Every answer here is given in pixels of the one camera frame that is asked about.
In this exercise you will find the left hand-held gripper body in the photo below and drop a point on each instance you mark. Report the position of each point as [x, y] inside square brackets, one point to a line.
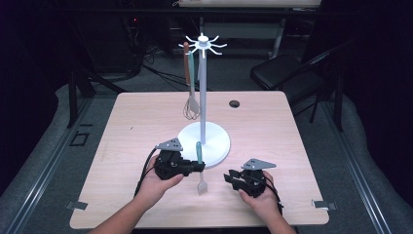
[170, 165]

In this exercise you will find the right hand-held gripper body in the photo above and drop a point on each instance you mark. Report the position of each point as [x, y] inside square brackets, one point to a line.
[255, 182]

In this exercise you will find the white round stand base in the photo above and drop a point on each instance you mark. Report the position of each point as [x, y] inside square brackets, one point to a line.
[203, 97]

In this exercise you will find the person's right hand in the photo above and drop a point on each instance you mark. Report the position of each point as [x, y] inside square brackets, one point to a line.
[264, 203]

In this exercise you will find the person's left hand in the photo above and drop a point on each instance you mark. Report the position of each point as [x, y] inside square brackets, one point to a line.
[154, 188]

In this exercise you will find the grey tape strip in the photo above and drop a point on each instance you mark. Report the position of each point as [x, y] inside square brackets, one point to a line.
[77, 205]
[324, 204]

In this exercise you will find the black chair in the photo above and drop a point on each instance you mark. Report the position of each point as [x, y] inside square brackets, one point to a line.
[276, 71]

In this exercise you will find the black metal stand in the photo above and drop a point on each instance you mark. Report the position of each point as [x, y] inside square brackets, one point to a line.
[72, 97]

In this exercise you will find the white background table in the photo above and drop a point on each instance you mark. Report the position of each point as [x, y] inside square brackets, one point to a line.
[250, 3]

